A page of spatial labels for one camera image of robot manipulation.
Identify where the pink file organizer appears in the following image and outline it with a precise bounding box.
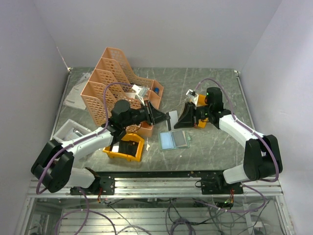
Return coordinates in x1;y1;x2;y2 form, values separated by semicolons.
81;47;164;127

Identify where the aluminium rail frame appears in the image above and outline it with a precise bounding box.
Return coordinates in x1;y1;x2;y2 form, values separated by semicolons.
14;177;295;235

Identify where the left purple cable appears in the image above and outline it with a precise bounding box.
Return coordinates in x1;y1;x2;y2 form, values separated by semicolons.
36;82;134;195

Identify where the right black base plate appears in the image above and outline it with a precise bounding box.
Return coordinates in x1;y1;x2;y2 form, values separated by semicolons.
195;179;244;195

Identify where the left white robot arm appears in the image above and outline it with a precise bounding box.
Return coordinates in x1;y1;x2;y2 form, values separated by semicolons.
31;100;170;194

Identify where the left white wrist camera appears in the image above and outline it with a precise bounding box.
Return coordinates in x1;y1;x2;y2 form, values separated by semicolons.
132;84;149;105

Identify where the white paper sheet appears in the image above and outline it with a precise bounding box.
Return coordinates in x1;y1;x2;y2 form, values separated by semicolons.
63;72;91;110

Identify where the white credit card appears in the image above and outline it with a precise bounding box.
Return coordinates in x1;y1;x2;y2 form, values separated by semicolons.
166;110;178;131

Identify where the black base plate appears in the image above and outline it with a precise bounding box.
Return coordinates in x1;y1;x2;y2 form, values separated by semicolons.
68;168;115;195
195;179;244;195

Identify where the yellow bin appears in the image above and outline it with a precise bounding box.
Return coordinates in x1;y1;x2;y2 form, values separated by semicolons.
103;134;144;162
194;94;209;128

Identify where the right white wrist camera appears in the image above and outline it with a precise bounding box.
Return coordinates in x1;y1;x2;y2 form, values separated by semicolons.
186;89;199;106

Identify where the black credit card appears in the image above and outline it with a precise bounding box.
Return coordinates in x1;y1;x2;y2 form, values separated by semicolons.
172;130;188;147

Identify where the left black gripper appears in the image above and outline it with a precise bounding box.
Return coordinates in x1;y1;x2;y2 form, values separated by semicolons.
122;100;170;127

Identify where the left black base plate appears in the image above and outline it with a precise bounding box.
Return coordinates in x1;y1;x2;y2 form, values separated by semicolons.
68;168;115;195

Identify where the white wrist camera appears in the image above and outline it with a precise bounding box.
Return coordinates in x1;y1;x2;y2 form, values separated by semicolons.
186;89;199;106
132;84;149;105

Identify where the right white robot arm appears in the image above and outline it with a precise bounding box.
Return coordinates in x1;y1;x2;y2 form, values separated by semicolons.
174;87;283;194

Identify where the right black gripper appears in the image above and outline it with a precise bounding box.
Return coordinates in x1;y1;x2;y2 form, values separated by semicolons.
174;101;212;129

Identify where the white bin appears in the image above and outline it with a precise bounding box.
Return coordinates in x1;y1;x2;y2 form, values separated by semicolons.
53;119;91;142

